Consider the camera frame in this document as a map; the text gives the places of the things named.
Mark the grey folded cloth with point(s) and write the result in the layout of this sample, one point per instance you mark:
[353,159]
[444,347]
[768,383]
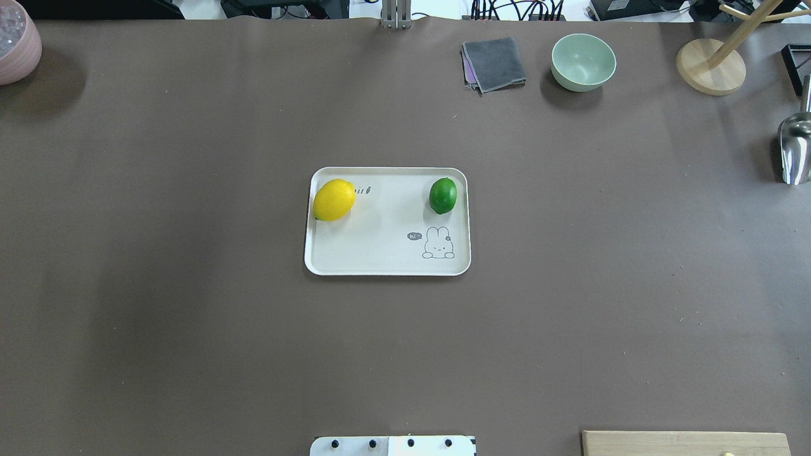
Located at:
[492,65]

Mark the metal scoop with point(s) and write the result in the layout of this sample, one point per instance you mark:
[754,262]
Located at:
[794,141]

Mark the white rabbit tray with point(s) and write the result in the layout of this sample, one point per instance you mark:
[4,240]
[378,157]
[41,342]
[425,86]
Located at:
[391,230]

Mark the yellow lemon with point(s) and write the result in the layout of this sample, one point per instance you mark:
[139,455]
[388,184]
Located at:
[334,200]

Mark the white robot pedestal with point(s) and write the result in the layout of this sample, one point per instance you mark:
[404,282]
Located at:
[394,445]

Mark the wine glass rack tray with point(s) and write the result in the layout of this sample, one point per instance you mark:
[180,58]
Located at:
[789,54]

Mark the aluminium frame post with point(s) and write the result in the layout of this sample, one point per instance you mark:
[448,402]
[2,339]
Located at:
[396,14]

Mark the bamboo cutting board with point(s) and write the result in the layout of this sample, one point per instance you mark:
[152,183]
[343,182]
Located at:
[683,443]

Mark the wooden mug tree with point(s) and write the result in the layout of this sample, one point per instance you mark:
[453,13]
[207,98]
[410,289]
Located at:
[714,67]

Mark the green bowl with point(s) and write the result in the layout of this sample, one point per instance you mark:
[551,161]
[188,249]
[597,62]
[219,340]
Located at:
[582,62]

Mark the pink bowl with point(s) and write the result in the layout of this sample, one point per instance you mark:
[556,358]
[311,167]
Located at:
[21,43]

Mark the green lime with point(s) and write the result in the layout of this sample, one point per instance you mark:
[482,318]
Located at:
[442,196]

